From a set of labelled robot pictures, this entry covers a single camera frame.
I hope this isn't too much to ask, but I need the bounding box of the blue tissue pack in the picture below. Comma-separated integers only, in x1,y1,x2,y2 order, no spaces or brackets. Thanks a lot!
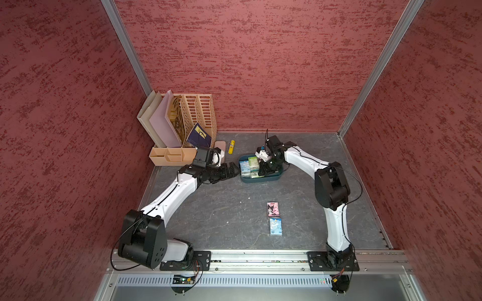
239,160,251,178
269,218,282,236

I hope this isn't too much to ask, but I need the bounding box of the green tissue pack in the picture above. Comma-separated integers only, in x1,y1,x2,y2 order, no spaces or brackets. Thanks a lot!
247,156,259,171

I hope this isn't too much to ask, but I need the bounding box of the pink Kuromi tissue pack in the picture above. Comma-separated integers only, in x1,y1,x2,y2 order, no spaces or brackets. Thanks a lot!
267,202,281,218

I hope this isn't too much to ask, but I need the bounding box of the blue tissue pack bottom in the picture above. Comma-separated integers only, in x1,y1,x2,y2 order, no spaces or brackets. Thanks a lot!
269,218,282,236

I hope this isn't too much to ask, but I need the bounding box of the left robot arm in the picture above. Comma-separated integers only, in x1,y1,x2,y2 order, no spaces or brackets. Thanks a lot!
116,163,240,269

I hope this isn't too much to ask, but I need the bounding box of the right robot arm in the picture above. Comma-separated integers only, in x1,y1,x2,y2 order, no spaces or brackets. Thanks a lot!
256,144,354,266

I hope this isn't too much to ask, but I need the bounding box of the teal storage box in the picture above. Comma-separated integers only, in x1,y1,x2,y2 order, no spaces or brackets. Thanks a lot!
238,154,283,184

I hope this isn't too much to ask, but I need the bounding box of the pink eraser case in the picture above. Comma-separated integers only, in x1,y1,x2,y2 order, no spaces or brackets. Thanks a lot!
214,140,227,154

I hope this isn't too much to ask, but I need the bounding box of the dark blue notebook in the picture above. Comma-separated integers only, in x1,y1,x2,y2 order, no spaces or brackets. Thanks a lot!
187,123,212,148

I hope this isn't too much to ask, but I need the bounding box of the pink folder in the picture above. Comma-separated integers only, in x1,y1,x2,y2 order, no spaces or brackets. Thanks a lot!
149,90,182,148

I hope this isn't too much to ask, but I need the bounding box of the gold patterned book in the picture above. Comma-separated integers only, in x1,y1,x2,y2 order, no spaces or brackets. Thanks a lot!
168,95,185,144

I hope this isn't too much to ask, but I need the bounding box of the beige desk file organizer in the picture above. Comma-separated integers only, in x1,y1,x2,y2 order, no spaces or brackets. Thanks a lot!
138,90,217,166

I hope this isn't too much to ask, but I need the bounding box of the beige folder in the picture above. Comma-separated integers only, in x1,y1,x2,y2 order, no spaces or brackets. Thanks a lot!
137,90,165,147

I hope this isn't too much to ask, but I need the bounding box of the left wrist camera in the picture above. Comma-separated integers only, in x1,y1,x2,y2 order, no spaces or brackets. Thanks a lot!
193,147,223,168

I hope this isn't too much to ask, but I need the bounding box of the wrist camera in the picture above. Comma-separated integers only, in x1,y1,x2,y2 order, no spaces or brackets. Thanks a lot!
193,147,223,168
255,135,283,162

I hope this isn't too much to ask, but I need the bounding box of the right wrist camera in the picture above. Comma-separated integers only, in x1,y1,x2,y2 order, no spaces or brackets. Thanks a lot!
255,135,283,162

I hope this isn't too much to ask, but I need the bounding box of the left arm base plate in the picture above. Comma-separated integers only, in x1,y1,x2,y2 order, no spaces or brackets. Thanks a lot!
159,251,212,272

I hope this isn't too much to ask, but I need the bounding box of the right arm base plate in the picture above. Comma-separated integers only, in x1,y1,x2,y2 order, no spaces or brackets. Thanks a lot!
307,251,360,272

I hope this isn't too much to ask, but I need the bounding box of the aluminium front rail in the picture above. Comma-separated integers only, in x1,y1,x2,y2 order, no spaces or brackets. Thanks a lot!
95,250,426,300

